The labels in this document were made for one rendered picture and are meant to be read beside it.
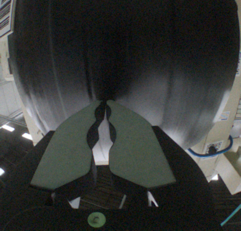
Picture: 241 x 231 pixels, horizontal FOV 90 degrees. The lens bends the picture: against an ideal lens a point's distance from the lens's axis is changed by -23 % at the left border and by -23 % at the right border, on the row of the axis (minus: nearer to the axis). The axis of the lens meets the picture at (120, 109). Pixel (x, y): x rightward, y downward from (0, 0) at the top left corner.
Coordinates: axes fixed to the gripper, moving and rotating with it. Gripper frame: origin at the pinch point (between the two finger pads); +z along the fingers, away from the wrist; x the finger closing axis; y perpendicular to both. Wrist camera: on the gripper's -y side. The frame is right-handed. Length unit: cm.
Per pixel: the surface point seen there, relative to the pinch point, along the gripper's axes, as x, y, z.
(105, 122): -0.2, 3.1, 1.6
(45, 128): -7.4, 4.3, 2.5
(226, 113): 33.3, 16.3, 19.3
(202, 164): 30.0, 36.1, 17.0
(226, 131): 36.0, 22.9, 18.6
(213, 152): 30.3, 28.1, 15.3
